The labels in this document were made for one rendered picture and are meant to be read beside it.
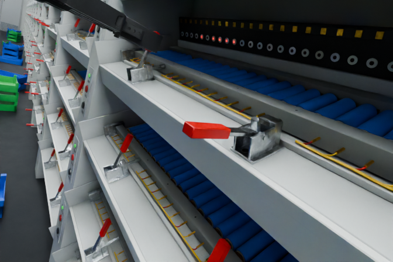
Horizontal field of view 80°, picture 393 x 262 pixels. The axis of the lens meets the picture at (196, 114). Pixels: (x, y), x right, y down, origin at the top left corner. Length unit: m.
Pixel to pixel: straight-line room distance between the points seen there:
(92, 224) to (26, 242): 0.53
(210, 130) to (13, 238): 1.07
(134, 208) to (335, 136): 0.31
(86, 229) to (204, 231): 0.38
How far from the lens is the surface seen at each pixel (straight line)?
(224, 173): 0.22
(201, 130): 0.15
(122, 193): 0.44
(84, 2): 0.34
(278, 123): 0.21
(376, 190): 0.20
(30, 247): 1.14
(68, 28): 1.27
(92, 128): 0.62
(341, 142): 0.22
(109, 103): 0.61
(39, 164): 1.46
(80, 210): 0.71
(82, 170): 0.68
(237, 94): 0.28
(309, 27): 0.36
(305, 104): 0.27
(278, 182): 0.19
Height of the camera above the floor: 0.80
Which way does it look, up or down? 12 degrees down
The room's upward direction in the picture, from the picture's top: 17 degrees clockwise
